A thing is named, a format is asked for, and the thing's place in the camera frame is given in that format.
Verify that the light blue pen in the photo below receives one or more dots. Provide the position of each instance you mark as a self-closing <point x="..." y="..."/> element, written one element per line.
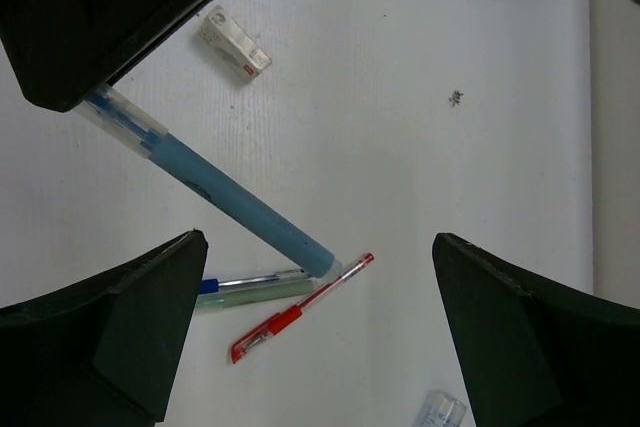
<point x="137" y="130"/>

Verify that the yellow pen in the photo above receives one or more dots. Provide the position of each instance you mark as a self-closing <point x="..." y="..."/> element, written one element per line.
<point x="221" y="301"/>

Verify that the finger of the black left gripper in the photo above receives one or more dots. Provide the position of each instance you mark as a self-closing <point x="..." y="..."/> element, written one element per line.
<point x="63" y="50"/>

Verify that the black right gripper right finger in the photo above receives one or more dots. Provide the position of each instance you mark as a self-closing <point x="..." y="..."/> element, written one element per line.
<point x="532" y="351"/>

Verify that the clear blue-capped spray bottle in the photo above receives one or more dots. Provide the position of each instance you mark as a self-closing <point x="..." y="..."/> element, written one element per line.
<point x="440" y="409"/>

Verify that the eraser block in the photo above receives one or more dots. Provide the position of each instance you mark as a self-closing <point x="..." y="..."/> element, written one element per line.
<point x="231" y="43"/>

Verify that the red gel pen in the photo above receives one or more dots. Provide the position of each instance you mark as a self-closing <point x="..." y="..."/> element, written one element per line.
<point x="278" y="322"/>

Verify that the dark blue gel pen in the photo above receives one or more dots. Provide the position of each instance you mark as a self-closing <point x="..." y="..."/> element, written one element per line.
<point x="215" y="285"/>

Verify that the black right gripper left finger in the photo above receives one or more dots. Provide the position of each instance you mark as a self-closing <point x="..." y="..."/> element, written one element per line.
<point x="103" y="351"/>

